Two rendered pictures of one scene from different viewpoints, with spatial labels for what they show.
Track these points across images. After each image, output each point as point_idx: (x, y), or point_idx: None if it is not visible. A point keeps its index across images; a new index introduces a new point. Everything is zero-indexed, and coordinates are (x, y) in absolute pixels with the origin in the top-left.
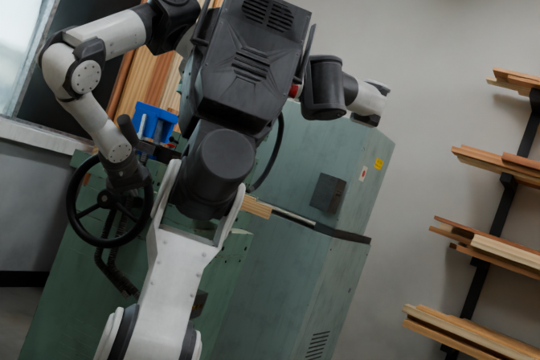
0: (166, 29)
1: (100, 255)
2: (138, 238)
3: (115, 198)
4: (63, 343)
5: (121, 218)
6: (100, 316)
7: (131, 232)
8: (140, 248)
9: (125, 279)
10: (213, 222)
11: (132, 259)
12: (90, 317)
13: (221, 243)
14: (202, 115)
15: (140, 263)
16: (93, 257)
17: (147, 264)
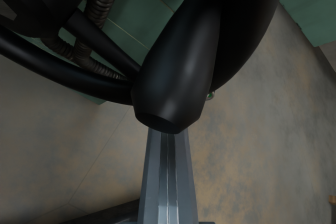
0: None
1: (54, 41)
2: None
3: (58, 16)
4: (35, 39)
5: (94, 1)
6: (74, 40)
7: (129, 104)
8: None
9: (111, 77)
10: (300, 29)
11: (116, 4)
12: (61, 35)
13: None
14: None
15: (131, 16)
16: (40, 40)
17: (143, 24)
